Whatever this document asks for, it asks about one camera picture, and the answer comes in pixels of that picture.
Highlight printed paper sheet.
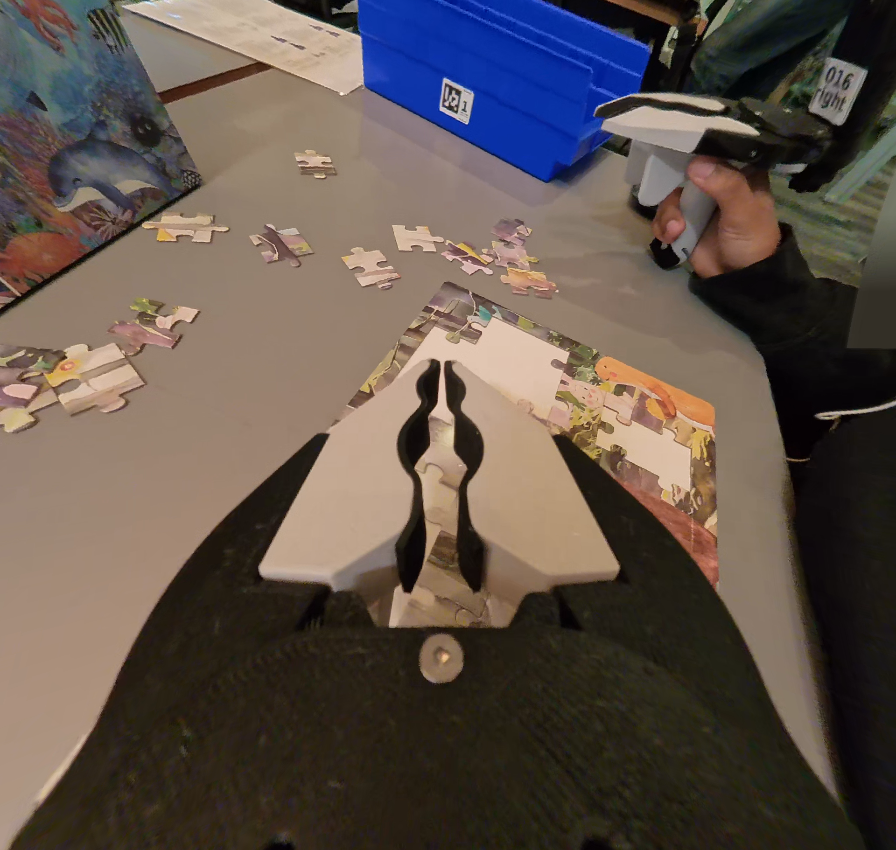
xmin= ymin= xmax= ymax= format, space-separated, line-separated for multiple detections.
xmin=122 ymin=0 xmax=365 ymax=97

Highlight jigsaw pieces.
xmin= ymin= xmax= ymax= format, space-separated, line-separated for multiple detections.
xmin=0 ymin=149 xmax=561 ymax=434

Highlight white cable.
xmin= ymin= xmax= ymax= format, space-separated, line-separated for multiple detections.
xmin=815 ymin=401 xmax=896 ymax=421

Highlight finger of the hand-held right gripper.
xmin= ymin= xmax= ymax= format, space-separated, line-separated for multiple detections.
xmin=600 ymin=111 xmax=762 ymax=207
xmin=595 ymin=92 xmax=741 ymax=118

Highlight puzzle box with pictures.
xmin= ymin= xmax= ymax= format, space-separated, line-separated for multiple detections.
xmin=0 ymin=0 xmax=204 ymax=312

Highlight person's dark clothing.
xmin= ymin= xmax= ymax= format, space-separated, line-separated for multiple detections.
xmin=787 ymin=409 xmax=896 ymax=850

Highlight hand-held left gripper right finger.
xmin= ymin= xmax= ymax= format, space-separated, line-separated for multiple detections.
xmin=444 ymin=359 xmax=622 ymax=597

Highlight blue plastic bin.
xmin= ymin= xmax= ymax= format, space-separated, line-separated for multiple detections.
xmin=350 ymin=0 xmax=652 ymax=184

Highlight animal jigsaw puzzle board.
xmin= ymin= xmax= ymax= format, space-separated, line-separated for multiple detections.
xmin=329 ymin=279 xmax=722 ymax=630

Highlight person's right hand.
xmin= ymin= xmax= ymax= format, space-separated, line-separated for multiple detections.
xmin=651 ymin=157 xmax=783 ymax=279

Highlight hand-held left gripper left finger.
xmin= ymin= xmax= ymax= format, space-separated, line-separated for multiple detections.
xmin=259 ymin=359 xmax=442 ymax=593

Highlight person's right forearm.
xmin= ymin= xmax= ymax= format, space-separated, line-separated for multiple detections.
xmin=689 ymin=223 xmax=896 ymax=417

